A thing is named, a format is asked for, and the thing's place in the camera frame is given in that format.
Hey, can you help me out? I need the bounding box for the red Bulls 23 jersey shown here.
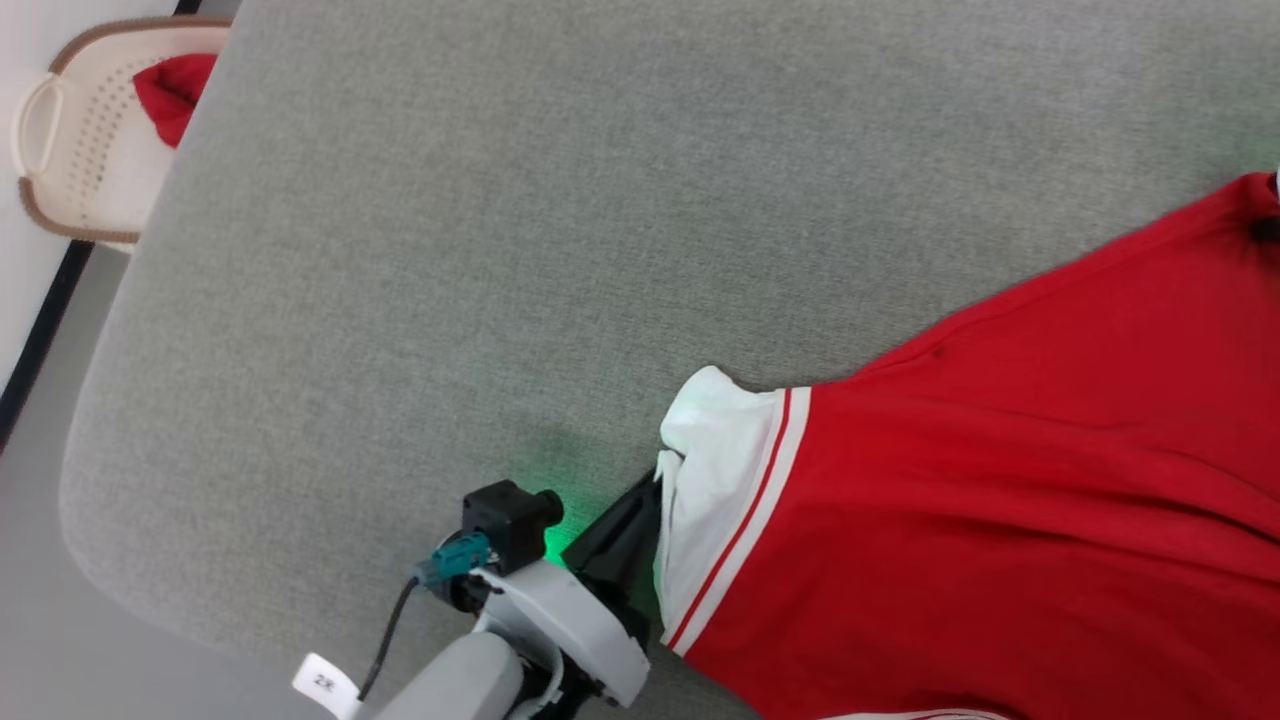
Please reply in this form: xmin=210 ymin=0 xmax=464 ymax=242
xmin=654 ymin=170 xmax=1280 ymax=720

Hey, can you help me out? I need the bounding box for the cream plastic laundry basket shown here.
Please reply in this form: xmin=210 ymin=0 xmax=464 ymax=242
xmin=10 ymin=16 xmax=233 ymax=246

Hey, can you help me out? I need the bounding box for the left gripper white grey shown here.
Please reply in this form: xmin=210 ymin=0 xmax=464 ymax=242
xmin=470 ymin=470 xmax=664 ymax=709

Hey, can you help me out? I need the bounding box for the black floor edge strip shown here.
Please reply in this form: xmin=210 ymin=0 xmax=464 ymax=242
xmin=0 ymin=240 xmax=94 ymax=451

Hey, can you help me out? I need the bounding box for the red cloth in basket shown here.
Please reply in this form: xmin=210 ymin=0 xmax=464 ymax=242
xmin=133 ymin=53 xmax=219 ymax=149

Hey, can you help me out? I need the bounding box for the left cable white label tag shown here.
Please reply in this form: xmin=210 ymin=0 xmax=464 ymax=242
xmin=292 ymin=652 xmax=363 ymax=720

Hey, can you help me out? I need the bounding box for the left teal cable connector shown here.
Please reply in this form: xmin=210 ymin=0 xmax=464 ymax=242
xmin=415 ymin=532 xmax=493 ymax=587

